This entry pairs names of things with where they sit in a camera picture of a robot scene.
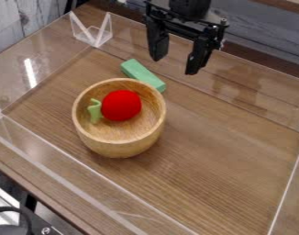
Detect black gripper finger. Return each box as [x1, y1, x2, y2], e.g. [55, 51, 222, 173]
[146, 17, 170, 62]
[186, 27, 221, 75]

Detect black cable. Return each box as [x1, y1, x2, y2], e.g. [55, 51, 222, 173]
[0, 206, 35, 235]

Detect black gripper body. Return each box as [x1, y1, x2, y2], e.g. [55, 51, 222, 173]
[145, 0, 230, 41]

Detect black table leg bracket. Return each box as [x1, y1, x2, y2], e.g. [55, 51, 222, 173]
[21, 194, 63, 235]

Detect red plush tomato toy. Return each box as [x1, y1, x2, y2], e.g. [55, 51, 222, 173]
[87, 90, 142, 124]

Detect green rectangular block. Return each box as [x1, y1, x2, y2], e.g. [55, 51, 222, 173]
[121, 59, 167, 93]

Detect clear acrylic corner bracket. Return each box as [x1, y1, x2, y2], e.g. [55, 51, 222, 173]
[69, 12, 113, 48]

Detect wooden bowl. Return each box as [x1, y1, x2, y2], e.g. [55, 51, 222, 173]
[73, 78, 167, 158]

